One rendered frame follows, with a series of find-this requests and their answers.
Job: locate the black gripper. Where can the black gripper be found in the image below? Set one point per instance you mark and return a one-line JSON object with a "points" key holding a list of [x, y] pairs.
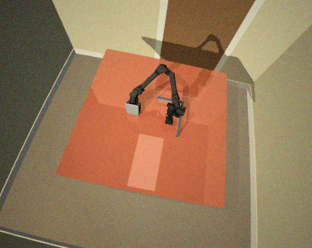
{"points": [[169, 118]]}

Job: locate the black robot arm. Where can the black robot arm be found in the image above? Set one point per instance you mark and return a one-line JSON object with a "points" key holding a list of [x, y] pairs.
{"points": [[172, 107]]}

